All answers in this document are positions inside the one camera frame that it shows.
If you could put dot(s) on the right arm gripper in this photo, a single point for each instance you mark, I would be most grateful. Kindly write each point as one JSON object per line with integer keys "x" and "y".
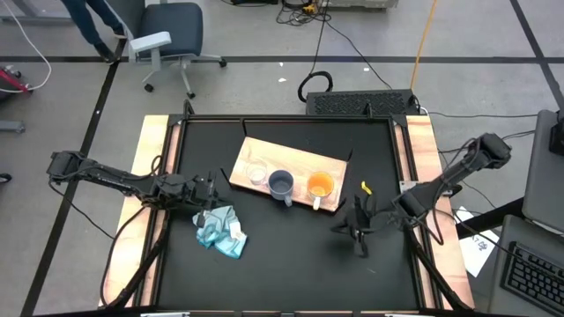
{"x": 370, "y": 220}

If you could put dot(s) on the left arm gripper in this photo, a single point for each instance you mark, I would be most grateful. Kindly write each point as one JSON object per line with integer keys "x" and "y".
{"x": 194, "y": 193}

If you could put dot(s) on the light blue cloth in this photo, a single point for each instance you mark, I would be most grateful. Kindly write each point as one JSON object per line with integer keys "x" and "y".
{"x": 220, "y": 233}

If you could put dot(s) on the clear glass mug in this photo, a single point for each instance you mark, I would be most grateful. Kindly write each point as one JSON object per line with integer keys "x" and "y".
{"x": 257, "y": 172}

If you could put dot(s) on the grey mug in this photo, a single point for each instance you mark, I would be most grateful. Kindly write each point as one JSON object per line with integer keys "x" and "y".
{"x": 280, "y": 182}

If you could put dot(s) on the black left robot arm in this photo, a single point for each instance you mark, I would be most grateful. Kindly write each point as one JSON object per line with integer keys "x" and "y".
{"x": 110, "y": 176}

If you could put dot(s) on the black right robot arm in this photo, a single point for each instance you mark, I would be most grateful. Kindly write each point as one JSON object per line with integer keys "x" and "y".
{"x": 462, "y": 169}

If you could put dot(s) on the small yellow clip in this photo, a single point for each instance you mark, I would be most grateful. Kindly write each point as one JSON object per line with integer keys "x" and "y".
{"x": 366, "y": 188}

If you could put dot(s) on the wooden table side plank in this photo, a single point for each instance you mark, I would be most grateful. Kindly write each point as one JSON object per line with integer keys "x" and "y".
{"x": 420, "y": 141}
{"x": 150, "y": 141}

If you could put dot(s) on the white paper sheet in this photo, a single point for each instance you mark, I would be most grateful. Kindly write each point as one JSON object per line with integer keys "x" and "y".
{"x": 478, "y": 251}

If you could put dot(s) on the black computer case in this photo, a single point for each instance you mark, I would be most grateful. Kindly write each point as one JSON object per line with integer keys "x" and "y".
{"x": 357, "y": 103}

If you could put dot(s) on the grey desk top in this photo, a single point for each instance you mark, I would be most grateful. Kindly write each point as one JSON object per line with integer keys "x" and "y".
{"x": 498, "y": 299}
{"x": 546, "y": 185}

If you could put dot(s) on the dark blue office chair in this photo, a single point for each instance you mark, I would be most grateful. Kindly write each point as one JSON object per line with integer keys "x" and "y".
{"x": 172, "y": 26}

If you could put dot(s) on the black keyboard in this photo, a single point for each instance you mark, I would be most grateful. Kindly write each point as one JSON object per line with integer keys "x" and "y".
{"x": 533, "y": 277}

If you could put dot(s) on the person's legs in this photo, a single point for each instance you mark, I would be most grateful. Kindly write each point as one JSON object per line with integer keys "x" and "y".
{"x": 81, "y": 22}

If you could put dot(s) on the yellow plug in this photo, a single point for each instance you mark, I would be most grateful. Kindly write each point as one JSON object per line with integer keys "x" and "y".
{"x": 309, "y": 8}

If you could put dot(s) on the black desk device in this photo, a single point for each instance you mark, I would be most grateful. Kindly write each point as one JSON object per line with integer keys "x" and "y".
{"x": 557, "y": 136}

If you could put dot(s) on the grey equipment case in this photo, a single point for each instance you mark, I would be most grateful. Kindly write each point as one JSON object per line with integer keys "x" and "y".
{"x": 361, "y": 3}

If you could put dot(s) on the black aluminium table frame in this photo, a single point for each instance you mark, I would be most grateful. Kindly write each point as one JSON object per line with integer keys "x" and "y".
{"x": 286, "y": 118}

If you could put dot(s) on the grey floor bracket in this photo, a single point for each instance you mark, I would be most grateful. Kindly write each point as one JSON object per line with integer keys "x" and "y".
{"x": 11, "y": 127}

